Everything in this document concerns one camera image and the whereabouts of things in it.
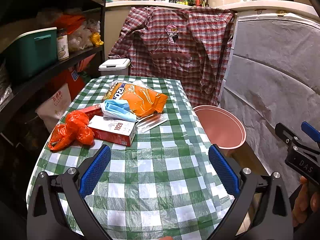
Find red plastic bag on shelf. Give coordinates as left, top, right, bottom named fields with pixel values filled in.
left=53, top=15, right=86, bottom=35

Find right hand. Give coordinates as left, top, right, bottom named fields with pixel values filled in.
left=292, top=176, right=319, bottom=227

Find white lidded trash can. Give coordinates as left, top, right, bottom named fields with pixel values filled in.
left=99, top=59, right=131, bottom=76

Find red sack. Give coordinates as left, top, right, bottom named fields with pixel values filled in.
left=49, top=67, right=85, bottom=101

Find orange snack bag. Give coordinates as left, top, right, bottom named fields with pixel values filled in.
left=103, top=81, right=168, bottom=118

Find white labelled jar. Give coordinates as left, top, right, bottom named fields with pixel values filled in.
left=56, top=29, right=69, bottom=61

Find white food bags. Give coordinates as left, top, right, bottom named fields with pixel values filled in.
left=68, top=19, right=100, bottom=52

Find grey covered appliance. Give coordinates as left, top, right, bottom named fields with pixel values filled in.
left=221, top=10, right=319, bottom=193

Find black metal shelf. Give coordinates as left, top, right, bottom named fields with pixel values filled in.
left=1, top=0, right=106, bottom=130

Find orange plastic bag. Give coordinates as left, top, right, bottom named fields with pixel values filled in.
left=48, top=111, right=94, bottom=152

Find yellow toy figure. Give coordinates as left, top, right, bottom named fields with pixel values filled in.
left=90, top=32, right=104, bottom=46

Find green storage box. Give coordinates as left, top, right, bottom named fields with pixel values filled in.
left=6, top=27, right=57, bottom=77

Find red plaid shirt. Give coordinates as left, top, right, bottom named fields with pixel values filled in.
left=108, top=7, right=235, bottom=107

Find green white checkered tablecloth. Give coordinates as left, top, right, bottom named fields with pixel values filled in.
left=25, top=75, right=252, bottom=240

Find clear plastic wrapper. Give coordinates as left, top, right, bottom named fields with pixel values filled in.
left=136, top=113, right=169, bottom=133

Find pink plastic trash bin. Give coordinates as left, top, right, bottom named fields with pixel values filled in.
left=193, top=105, right=246, bottom=151

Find blue face mask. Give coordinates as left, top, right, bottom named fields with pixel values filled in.
left=100, top=99, right=137, bottom=122

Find white rice bag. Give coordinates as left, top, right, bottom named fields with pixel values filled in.
left=35, top=83, right=71, bottom=133

